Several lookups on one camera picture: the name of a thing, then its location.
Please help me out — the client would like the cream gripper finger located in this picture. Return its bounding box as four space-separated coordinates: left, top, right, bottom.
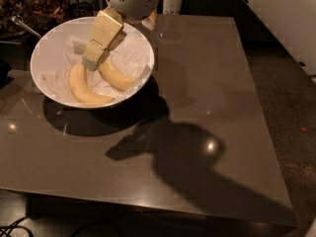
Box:
141 10 157 31
82 7 124 71

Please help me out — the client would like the yellow banana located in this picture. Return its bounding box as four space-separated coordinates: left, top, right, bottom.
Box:
99 61 136 91
69 63 114 107

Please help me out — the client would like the white bowl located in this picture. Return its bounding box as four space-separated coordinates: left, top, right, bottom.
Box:
31 17 142 109

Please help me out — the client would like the white paper napkin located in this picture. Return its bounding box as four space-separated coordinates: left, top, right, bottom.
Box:
37 31 153 108

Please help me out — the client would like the glass jar with snacks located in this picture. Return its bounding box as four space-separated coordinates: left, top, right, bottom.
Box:
29 0 70 24

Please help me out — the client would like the dark glass jar left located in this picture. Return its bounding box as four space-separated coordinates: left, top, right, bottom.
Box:
0 0 37 40

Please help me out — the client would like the metal spoon handle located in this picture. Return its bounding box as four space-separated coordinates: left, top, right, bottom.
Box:
11 16 41 40

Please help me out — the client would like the black floor cable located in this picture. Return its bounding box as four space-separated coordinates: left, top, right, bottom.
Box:
0 215 34 237

